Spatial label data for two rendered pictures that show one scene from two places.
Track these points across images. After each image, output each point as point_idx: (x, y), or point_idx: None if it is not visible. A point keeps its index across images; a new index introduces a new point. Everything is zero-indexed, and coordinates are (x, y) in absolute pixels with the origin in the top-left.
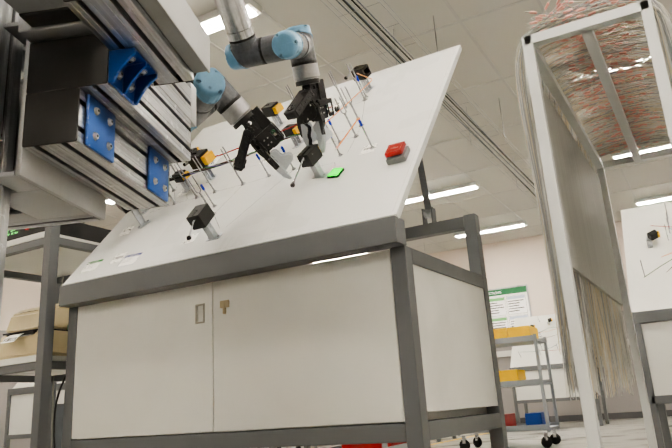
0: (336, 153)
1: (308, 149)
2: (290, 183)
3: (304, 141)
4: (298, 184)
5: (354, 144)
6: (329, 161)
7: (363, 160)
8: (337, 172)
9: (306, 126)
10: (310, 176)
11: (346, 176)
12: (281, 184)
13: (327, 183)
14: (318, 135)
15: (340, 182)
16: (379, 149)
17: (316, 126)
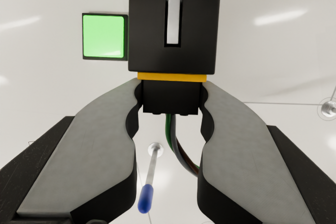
0: (182, 166)
1: (162, 17)
2: (290, 15)
3: (243, 105)
4: (245, 1)
5: (134, 202)
6: (184, 123)
7: (37, 98)
8: (83, 25)
9: (218, 190)
10: (217, 44)
11: (50, 14)
12: (333, 16)
13: None
14: (107, 114)
15: None
16: (11, 149)
17: (86, 168)
